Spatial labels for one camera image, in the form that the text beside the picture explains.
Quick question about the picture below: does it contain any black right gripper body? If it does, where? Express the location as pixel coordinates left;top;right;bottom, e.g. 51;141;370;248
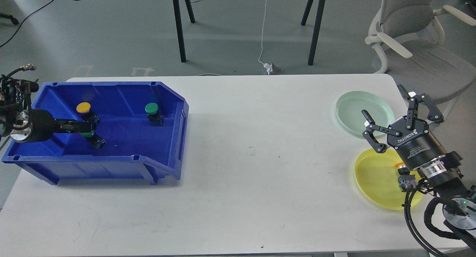
387;116;452;177

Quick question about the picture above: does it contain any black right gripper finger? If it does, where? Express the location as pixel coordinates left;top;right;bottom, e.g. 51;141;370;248
361;110;395;153
397;84;444;128

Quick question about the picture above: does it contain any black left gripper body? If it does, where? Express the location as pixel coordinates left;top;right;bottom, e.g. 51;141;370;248
10;109;80;143

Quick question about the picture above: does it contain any green push button front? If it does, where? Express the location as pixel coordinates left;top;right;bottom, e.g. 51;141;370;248
84;133;106;150

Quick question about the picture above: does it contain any green push button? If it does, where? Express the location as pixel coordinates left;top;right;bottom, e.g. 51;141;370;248
144;102;164;126
84;133;106;150

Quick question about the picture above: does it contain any yellow push button front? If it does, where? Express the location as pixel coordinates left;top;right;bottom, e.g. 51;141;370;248
395;162;418;192

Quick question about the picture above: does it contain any yellow push button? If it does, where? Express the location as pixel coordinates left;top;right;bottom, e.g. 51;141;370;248
395;162;418;192
76;102;98;117

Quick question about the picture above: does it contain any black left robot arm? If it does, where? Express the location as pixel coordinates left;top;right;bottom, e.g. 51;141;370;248
0;64;106;149

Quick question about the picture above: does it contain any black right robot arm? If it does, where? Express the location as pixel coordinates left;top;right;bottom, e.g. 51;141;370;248
362;85;476;257

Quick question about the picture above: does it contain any yellow push button back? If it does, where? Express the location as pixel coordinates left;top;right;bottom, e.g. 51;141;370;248
76;102;98;117

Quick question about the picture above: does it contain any light green plate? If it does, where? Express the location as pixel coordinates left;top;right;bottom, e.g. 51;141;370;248
335;91;395;139

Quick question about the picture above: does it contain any yellow plate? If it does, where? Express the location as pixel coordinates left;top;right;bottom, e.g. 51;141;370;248
354;148;406;211

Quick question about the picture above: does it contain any green push button back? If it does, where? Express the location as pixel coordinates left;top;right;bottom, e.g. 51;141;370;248
144;102;164;126

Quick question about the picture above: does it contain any blue plastic bin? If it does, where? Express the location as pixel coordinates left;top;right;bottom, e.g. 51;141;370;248
1;82;189;185

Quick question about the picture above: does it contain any grey office chair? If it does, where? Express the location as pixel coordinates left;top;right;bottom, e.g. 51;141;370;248
364;0;475;104

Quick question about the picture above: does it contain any black tripod right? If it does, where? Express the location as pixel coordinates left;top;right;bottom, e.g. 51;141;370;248
301;0;326;66

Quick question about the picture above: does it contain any black tripod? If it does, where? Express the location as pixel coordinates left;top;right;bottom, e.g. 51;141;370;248
301;0;326;66
172;0;195;63

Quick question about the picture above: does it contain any black tripod left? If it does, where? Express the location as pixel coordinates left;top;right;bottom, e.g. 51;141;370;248
172;0;195;63

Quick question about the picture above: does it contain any black floor cable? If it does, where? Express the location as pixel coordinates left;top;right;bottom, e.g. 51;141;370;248
0;0;98;48

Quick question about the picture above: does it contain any white cable with plug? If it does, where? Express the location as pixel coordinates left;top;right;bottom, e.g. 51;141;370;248
258;0;284;75

